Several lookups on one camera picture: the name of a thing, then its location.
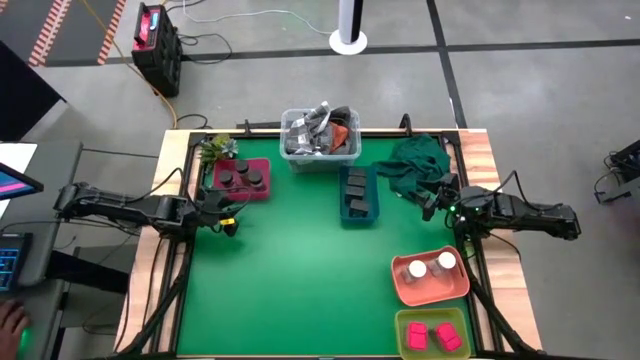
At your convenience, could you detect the grey white checkered cloth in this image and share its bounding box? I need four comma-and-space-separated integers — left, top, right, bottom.
285, 101, 332, 155

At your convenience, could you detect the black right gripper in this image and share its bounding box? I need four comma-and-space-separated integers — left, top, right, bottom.
423, 172, 461, 222

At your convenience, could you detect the red black device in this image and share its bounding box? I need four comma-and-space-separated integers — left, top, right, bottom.
132, 3, 162, 52

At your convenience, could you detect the backlit black keyboard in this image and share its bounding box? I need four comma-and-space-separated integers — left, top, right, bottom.
0, 232, 32, 294

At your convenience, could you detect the orange cloth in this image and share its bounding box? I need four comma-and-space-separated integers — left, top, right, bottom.
329, 123, 350, 152

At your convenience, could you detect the orange plastic bin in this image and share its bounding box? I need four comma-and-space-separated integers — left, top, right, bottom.
390, 244, 471, 307

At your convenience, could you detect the black cloth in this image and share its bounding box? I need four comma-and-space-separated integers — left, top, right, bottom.
327, 104, 352, 126

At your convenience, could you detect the person's hand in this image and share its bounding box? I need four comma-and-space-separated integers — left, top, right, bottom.
0, 299, 31, 360

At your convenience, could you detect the monitor with pink screen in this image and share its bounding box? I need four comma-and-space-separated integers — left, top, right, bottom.
0, 162, 45, 201

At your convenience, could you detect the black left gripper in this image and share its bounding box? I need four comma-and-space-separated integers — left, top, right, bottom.
193, 188, 240, 237

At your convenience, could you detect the white floor cable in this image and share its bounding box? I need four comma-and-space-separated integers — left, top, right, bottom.
182, 0, 334, 36

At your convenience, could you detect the white paper sheet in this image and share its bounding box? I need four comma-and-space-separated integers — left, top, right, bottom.
0, 143, 39, 174

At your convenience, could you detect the dark green cloth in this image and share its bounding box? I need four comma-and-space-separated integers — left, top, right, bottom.
373, 133, 451, 204

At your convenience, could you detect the red-lid smoked paprika tin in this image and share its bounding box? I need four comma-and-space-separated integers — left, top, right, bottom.
405, 321, 430, 352
433, 322, 464, 354

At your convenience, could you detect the yellow-green plastic bin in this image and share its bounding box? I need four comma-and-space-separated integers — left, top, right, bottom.
394, 307, 472, 360

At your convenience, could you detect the black board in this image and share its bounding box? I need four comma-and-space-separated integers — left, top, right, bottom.
0, 39, 66, 143

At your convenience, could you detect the clear plastic storage box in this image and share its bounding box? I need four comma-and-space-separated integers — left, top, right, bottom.
279, 107, 362, 174

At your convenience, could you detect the grey side desk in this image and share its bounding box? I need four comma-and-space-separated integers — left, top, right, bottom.
0, 141, 84, 289

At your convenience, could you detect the pink plastic bin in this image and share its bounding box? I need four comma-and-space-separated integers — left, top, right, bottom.
212, 157, 272, 203

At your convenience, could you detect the white-lid spice jar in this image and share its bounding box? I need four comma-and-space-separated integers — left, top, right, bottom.
405, 258, 430, 285
432, 250, 458, 277

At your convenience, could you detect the green table mat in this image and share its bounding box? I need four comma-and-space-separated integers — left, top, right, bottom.
177, 134, 476, 357

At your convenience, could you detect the yellow floor cable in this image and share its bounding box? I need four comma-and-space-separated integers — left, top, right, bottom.
79, 0, 179, 129

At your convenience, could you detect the blue plastic bin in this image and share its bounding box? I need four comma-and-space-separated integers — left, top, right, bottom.
338, 165, 380, 224

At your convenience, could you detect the white tower fan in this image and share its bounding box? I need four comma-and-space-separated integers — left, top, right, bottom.
328, 0, 369, 56

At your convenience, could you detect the black equipment cart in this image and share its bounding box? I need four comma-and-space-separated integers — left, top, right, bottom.
593, 138, 640, 205

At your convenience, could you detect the red black power box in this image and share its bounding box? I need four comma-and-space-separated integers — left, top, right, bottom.
130, 2, 182, 99

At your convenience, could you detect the black metal table frame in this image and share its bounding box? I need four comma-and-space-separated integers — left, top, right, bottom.
114, 113, 544, 360

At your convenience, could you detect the small green succulent plant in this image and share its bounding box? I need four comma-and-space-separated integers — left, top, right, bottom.
198, 133, 240, 169

